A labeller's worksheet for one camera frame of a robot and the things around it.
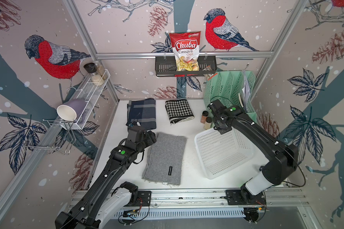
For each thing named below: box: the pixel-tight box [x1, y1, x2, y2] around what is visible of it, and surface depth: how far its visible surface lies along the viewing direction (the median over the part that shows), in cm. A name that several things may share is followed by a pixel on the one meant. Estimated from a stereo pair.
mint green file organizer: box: [203, 70, 258, 123], surface depth 106 cm
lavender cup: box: [56, 98, 87, 122], surface depth 63 cm
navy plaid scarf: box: [127, 98, 157, 131], surface depth 113 cm
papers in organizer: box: [238, 69, 251, 113], surface depth 94 cm
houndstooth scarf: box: [165, 99, 195, 125], surface depth 109 cm
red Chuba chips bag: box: [169, 31, 202, 72], surface depth 84 cm
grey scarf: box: [141, 132, 188, 186], surface depth 85 cm
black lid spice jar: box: [83, 62, 105, 87], surface depth 83 cm
